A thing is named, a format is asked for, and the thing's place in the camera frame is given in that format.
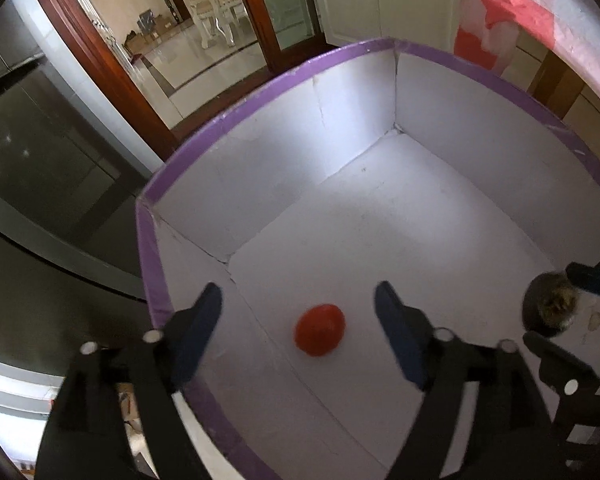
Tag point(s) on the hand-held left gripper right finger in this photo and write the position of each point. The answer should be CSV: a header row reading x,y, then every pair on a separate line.
x,y
400,340

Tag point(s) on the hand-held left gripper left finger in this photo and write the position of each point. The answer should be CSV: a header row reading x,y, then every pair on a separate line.
x,y
200,330

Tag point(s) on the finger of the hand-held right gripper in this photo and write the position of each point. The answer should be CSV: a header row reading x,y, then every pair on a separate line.
x,y
597,282
565,365

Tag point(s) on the dark brown round fruit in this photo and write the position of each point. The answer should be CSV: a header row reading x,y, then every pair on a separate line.
x,y
547,305

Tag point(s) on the red tomato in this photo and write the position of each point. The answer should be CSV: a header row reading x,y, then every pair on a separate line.
x,y
320,330

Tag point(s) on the white box with purple rim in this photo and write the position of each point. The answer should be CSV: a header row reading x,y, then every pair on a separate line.
x,y
405,210

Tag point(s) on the dark grey appliance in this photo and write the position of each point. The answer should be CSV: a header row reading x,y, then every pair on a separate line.
x,y
40,160

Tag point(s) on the red white checked tablecloth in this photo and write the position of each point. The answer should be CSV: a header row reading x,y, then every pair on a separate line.
x,y
570,20

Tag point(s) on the brown cardboard box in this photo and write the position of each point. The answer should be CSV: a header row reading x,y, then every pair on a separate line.
x,y
142,37

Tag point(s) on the wooden glass door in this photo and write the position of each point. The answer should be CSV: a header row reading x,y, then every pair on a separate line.
x,y
280,15

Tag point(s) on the white dining table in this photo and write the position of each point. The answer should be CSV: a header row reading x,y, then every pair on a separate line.
x,y
230,2

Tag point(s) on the white cabinet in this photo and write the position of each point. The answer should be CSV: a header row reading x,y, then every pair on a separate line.
x,y
410,0

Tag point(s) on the wooden door frame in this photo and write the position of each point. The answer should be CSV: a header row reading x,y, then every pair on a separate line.
x,y
95,50

